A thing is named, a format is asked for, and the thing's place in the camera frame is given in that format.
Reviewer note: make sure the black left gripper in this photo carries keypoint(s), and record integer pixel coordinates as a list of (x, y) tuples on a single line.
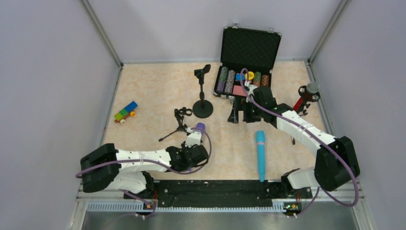
[(193, 154)]

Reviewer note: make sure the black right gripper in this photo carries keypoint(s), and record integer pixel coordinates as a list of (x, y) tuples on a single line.
[(242, 109)]

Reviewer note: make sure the cyan toy microphone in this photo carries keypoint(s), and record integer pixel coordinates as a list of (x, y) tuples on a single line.
[(260, 143)]

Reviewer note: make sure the round base clip mic stand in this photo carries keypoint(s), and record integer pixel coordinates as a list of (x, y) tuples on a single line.
[(202, 108)]

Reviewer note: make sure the small tripod mic stand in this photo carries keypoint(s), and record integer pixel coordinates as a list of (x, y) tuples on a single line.
[(179, 114)]

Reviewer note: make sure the shock mount tripod mic stand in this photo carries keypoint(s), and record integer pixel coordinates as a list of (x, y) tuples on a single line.
[(305, 100)]

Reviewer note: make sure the red glitter microphone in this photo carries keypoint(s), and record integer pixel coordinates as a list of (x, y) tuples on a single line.
[(314, 87)]

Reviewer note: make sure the purple toy microphone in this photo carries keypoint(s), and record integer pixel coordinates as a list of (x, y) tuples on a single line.
[(200, 127)]

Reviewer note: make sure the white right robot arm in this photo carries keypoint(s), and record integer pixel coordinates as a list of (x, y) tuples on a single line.
[(336, 160)]

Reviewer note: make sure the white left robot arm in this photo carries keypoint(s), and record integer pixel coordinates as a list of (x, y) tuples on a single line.
[(108, 168)]

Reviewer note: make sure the purple green chip stack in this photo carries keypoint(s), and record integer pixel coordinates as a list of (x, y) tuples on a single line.
[(222, 79)]

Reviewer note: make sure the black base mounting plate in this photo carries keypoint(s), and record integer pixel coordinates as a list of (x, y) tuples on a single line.
[(220, 193)]

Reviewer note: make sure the blue dealer chip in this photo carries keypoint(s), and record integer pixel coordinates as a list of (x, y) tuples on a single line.
[(240, 77)]

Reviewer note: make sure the yellow dealer chip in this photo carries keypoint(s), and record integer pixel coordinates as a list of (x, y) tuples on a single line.
[(250, 75)]

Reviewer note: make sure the green red chip stack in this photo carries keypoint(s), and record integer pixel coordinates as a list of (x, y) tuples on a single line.
[(257, 79)]

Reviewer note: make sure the orange black chip stack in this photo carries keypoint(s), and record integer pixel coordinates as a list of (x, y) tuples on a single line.
[(265, 80)]

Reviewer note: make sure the black poker chip case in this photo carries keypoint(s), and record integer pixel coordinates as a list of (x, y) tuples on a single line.
[(255, 50)]

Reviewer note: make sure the colourful toy block car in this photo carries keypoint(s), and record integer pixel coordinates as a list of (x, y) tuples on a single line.
[(126, 112)]

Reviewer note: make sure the aluminium front rail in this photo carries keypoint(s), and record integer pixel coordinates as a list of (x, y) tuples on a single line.
[(117, 201)]

